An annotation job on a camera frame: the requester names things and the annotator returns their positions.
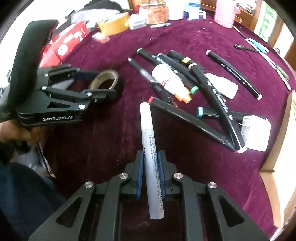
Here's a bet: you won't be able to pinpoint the thin black gel pen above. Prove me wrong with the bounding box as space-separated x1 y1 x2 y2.
127 57 178 107

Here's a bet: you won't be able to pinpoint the white glue bottle orange cap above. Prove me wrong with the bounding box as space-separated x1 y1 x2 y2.
152 64 192 104

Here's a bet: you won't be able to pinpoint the white ruler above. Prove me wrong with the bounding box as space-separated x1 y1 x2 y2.
245 38 292 91

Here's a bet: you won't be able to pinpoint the pink sleeved bottle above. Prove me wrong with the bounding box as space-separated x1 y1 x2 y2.
214 0 240 29

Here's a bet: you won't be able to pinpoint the black marker red caps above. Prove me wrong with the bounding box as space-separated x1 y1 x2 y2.
148 96 236 152

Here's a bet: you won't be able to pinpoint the black marker green caps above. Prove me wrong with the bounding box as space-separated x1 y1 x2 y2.
137 48 199 100

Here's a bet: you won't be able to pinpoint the white charger block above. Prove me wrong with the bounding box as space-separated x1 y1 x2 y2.
241 115 271 152

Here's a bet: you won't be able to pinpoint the black marker pink caps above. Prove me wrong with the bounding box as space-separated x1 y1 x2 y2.
205 50 262 100

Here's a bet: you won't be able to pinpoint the cardboard tray box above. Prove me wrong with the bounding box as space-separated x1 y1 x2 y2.
259 91 295 228

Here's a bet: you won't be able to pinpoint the person's left hand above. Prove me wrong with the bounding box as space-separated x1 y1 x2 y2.
0 121 45 146

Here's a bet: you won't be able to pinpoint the yellow tape roll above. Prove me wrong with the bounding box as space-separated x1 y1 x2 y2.
98 12 130 36

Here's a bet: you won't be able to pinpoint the white tube pen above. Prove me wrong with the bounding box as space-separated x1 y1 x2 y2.
140 102 165 220

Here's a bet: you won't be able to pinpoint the maroon velvet tablecloth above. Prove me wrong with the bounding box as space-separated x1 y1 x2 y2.
44 16 289 236

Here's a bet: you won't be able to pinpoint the red paper box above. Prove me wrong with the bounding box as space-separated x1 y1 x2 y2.
39 22 88 68

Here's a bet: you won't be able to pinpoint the long black marker white cap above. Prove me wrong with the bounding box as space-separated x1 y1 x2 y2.
188 63 247 154

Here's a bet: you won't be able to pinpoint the metal tin can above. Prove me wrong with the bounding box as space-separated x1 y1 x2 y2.
147 1 169 25

